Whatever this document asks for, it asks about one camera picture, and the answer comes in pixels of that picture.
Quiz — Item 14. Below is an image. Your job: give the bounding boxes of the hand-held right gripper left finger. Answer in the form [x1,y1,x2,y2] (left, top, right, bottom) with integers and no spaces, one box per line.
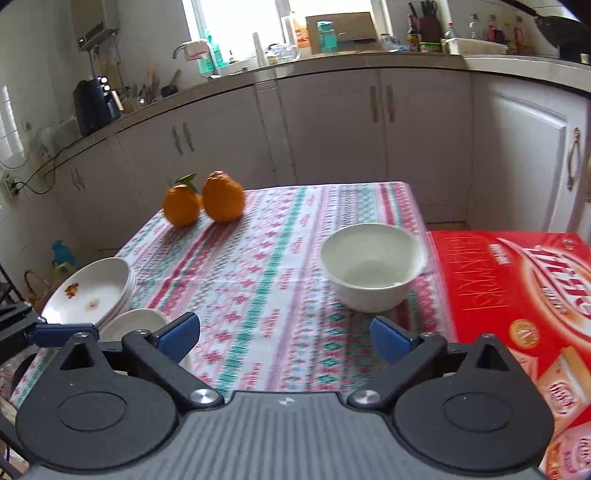
[46,312,225,411]

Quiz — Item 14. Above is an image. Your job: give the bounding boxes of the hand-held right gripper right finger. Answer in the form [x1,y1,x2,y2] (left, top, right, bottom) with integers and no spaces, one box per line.
[347,316,527,411]

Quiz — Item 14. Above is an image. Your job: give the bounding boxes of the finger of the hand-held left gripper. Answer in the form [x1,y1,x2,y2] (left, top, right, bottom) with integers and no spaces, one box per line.
[0,302,100,356]

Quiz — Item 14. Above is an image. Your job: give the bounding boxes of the small white bowl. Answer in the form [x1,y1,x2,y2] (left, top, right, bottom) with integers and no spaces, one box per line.
[99,308,195,370]

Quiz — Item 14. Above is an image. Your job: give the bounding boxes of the large white bowl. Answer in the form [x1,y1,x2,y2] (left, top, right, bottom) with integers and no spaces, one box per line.
[320,223,426,313]

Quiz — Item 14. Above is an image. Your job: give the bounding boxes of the white plate with burn stain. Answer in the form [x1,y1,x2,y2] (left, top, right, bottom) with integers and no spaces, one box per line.
[41,257,131,326]

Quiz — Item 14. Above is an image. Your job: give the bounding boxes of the wicker basket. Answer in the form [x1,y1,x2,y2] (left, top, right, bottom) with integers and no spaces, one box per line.
[23,270,61,315]

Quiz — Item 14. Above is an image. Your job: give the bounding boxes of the blue thermos jug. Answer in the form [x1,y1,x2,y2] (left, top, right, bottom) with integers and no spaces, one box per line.
[51,239,77,273]

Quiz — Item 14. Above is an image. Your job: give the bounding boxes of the red printed carton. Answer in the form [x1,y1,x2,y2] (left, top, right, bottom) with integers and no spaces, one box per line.
[425,231,591,480]

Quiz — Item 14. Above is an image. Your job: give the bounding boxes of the patterned red green tablecloth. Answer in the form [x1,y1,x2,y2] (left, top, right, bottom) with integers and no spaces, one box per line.
[9,181,455,409]

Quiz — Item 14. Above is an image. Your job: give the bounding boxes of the orange with green leaves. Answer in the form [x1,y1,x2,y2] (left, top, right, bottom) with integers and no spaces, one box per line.
[163,173,204,227]

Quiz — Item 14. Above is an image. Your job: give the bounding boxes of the leafless orange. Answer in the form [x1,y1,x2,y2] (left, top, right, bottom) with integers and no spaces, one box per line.
[202,171,245,223]

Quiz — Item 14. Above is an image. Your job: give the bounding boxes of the white kitchen cabinets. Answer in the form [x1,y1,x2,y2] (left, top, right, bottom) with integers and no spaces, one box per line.
[44,55,591,259]

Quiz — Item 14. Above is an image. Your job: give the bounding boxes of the black air fryer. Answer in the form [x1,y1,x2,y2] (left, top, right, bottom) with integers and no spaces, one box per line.
[72,76,123,137]

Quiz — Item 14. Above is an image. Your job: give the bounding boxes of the utensil holder with chopsticks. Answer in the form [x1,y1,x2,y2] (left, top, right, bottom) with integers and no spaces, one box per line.
[122,69,162,112]

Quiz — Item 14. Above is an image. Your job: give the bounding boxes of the beige kitchen countertop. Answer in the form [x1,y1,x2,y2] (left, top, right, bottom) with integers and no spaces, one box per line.
[44,48,591,158]

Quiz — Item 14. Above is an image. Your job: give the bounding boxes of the green dish soap bottle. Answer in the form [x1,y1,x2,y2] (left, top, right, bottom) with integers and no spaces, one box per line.
[199,30,225,77]

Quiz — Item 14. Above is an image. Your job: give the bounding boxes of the pink towel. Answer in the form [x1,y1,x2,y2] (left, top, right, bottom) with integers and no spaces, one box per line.
[184,41,213,61]

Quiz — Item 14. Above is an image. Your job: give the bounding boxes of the dark sauce bottle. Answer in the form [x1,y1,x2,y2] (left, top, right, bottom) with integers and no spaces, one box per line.
[406,14,422,52]

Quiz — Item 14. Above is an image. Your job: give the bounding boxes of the clear glass container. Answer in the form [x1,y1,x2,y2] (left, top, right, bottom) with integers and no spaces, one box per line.
[265,42,301,63]

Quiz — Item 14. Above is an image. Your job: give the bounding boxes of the white rectangular basin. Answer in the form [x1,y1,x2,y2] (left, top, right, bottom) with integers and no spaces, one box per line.
[445,38,509,56]

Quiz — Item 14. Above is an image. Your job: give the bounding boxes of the teal lid jar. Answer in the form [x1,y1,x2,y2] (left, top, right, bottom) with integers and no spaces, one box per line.
[316,21,340,54]

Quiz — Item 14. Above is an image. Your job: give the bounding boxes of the knife block with knives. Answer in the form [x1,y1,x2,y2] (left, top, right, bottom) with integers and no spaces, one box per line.
[409,0,441,44]

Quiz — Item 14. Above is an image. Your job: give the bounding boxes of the brown cardboard box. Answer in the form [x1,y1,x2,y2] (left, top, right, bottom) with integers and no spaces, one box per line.
[305,11,384,54]

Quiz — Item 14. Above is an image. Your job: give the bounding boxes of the white water heater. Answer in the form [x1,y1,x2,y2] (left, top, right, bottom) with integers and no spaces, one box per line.
[71,0,122,52]

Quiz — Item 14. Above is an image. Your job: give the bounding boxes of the kitchen window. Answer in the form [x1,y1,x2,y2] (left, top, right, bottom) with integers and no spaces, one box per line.
[182,0,393,47]

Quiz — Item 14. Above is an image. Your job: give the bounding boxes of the black wok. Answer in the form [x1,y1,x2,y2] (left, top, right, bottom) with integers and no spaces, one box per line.
[503,0,591,63]

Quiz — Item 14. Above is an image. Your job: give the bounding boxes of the black power cable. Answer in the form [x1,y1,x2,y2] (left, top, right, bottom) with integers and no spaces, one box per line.
[11,138,112,195]

